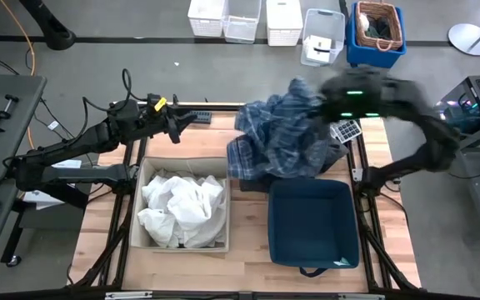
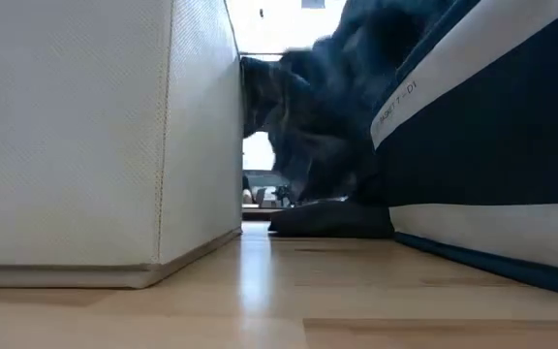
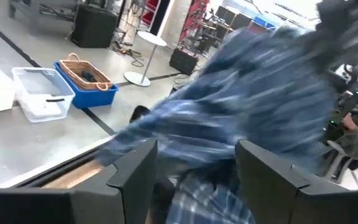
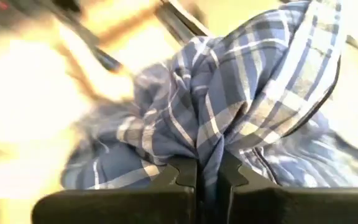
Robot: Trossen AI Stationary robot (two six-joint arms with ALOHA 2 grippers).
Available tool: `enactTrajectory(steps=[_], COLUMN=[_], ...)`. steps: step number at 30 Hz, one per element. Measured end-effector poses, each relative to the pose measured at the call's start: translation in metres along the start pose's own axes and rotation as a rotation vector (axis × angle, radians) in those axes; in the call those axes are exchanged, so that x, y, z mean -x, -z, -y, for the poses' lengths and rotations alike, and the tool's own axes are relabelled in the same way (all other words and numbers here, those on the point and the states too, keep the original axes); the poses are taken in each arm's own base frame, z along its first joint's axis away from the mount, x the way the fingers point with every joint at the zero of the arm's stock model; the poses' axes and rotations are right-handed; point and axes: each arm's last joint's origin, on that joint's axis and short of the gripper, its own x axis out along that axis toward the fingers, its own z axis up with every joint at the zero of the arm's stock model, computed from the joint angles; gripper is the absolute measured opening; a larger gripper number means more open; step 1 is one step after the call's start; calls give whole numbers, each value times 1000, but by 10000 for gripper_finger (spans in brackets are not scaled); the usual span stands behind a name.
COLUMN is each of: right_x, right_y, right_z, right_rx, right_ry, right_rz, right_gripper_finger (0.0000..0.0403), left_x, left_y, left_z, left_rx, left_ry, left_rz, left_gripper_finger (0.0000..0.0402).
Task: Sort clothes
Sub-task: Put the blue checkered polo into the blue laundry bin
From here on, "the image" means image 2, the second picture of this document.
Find black folded cloth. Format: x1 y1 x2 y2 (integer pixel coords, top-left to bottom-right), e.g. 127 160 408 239
267 198 396 239

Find navy and white striped basket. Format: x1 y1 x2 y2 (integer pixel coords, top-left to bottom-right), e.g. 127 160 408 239
369 0 558 301

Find white fabric storage box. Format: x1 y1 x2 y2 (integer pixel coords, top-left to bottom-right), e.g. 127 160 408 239
0 0 245 290

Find dark blue garment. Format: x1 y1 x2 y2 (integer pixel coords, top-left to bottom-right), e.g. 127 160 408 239
240 0 454 204

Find background desk with clutter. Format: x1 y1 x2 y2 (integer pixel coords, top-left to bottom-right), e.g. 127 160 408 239
241 169 294 222

